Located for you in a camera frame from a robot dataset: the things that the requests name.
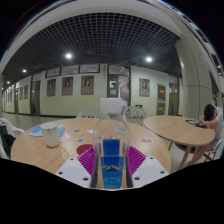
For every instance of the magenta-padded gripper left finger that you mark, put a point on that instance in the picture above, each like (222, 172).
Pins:
(71, 170)

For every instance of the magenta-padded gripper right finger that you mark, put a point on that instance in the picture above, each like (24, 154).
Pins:
(150, 170)

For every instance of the clear blue-labelled water bottle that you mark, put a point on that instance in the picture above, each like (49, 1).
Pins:
(111, 143)

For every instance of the small white paper slip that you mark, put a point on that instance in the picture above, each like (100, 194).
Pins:
(67, 136)

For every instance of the white ceramic mug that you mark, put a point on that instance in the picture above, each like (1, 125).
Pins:
(50, 135)

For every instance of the round wooden side table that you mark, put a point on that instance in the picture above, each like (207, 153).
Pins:
(176, 130)

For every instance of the white lattice-back chair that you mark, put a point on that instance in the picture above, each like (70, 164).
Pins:
(135, 115)

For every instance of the green exit sign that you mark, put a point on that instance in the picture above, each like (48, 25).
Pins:
(138, 106)

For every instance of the flat black device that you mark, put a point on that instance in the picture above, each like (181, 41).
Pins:
(196, 123)

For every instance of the dark wooden door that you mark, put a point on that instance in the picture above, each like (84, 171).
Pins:
(35, 98)
(174, 100)

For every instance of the person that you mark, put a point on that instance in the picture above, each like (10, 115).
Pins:
(213, 121)

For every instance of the dark-framed open door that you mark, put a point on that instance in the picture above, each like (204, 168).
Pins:
(124, 88)

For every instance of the round ceiling lights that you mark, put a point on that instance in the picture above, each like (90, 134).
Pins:
(68, 56)

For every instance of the framed wall portraits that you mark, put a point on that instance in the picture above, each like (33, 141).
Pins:
(87, 85)

